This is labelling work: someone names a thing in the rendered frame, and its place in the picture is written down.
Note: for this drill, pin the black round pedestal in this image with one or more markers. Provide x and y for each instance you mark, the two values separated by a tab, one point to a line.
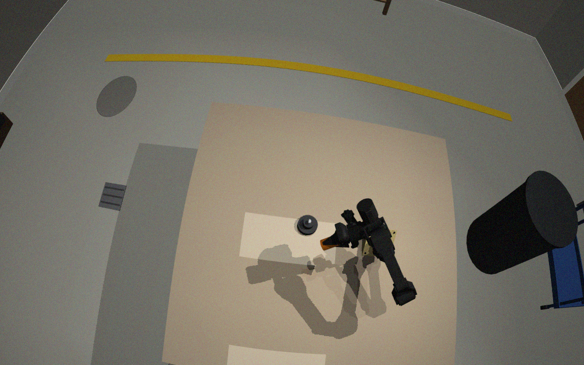
307	224

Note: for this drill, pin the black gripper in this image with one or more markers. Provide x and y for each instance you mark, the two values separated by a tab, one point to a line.
343	235

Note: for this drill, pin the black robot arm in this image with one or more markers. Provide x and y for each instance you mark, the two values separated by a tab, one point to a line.
383	248

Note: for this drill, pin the orange cylinder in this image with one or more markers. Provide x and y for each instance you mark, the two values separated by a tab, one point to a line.
325	247

